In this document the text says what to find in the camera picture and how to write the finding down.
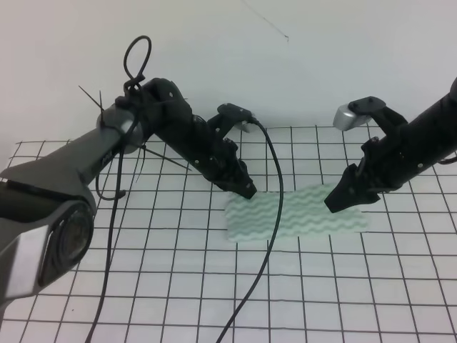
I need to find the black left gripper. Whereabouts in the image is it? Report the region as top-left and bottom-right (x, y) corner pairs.
(189, 139), (257, 199)

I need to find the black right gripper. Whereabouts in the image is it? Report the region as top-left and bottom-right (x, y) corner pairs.
(324, 135), (414, 213)

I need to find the green white wavy towel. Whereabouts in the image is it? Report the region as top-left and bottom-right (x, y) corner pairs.
(224, 184), (369, 242)

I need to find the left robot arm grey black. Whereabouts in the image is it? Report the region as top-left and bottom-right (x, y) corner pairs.
(1, 78), (256, 307)

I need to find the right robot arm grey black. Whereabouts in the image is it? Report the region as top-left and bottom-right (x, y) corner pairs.
(324, 85), (456, 213)

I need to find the white black-grid tablecloth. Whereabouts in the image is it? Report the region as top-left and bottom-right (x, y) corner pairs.
(1, 139), (456, 342)

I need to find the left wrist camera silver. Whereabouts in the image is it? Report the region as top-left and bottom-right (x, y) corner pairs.
(207, 103), (258, 140)

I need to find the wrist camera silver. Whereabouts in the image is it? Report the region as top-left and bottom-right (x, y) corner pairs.
(332, 95), (408, 139)
(207, 103), (258, 140)

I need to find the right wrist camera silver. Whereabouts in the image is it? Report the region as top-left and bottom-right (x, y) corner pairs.
(332, 95), (408, 139)

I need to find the black left camera cable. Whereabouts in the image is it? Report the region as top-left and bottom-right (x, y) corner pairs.
(214, 119), (285, 343)

